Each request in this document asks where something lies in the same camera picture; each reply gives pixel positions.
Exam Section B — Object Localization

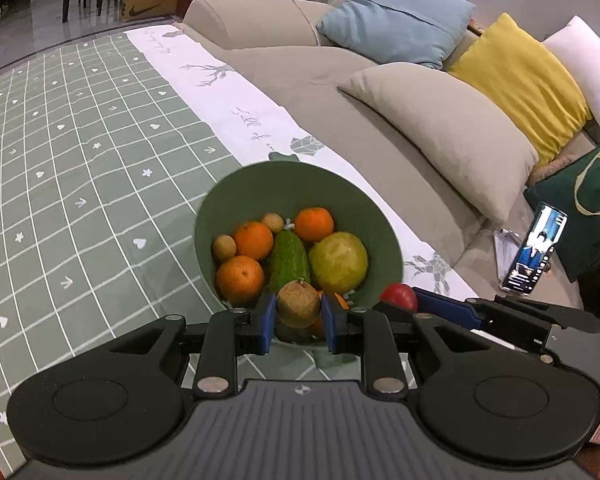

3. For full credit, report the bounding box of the red tomato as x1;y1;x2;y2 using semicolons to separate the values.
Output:
379;283;418;312

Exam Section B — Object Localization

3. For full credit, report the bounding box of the brown longan front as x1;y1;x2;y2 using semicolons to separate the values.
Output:
276;280;321;330

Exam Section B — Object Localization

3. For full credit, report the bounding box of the brown longan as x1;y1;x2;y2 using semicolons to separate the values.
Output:
212;234;237;262
261;212;286;234
276;280;321;330

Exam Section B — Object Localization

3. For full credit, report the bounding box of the orange tangerine left front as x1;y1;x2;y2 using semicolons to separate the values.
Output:
215;256;265;307

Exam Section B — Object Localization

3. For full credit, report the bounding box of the yellow green pear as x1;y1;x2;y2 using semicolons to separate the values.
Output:
309;232;368;294

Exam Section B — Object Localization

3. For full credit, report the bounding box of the green cucumber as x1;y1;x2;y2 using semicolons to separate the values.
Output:
265;231;310;294

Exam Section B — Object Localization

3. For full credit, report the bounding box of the orange tangerine back left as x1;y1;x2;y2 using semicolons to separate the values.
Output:
233;221;274;261

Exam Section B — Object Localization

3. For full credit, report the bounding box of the smartphone with lit screen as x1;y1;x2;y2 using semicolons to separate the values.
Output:
500;202;568;295

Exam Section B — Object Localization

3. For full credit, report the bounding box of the orange tangerine back right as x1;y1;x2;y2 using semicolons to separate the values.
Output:
294;207;335;243

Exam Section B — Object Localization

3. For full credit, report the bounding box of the dark green tote bag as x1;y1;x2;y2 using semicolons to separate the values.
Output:
524;146;600;282

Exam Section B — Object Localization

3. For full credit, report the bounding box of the green plastic bowl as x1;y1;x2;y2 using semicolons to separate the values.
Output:
194;160;406;346

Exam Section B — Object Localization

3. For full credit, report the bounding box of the beige cushion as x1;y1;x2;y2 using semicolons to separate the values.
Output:
339;62;539;223

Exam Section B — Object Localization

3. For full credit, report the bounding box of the green checked tablecloth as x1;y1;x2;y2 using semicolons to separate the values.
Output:
0;25;471;474

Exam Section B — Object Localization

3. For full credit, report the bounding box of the yellow cushion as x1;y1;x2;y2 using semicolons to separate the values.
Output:
448;13;592;167

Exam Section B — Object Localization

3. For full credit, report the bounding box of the white cushion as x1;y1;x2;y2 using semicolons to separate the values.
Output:
542;15;600;126

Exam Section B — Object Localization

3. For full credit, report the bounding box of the beige sofa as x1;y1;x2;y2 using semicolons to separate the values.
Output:
182;0;600;311

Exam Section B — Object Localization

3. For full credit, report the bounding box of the light blue cushion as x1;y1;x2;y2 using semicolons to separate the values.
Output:
316;0;474;70

